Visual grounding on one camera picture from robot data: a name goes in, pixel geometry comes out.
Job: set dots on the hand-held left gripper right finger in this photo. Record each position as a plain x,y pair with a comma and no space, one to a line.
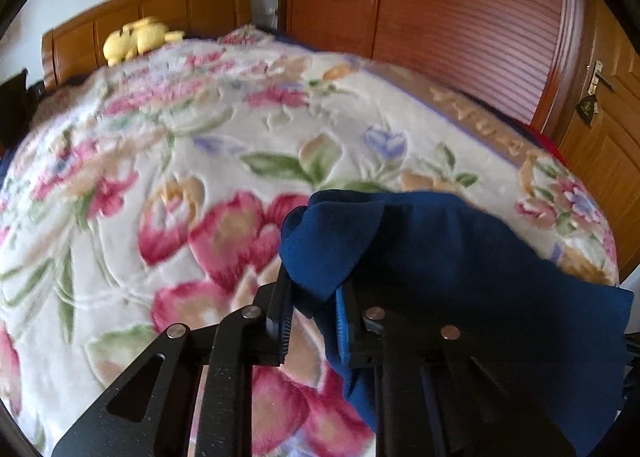
345,332

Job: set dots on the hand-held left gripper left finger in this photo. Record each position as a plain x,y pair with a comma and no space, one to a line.
280,322

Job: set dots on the navy blue suit jacket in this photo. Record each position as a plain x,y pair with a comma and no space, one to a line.
475,277

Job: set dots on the floral fleece blanket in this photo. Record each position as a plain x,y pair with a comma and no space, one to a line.
200,147

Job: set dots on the red cloth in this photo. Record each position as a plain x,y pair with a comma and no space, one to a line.
547,142

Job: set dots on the wooden door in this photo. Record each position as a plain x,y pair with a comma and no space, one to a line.
610,162

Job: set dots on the yellow plush toy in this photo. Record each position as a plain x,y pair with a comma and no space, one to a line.
132,42

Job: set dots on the wooden bed headboard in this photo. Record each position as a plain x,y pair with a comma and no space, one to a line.
200,7

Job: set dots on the dark door hanging ornament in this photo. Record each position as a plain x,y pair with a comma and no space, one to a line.
587,109

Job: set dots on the wooden louvred wardrobe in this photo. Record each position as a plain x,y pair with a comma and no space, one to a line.
450,12

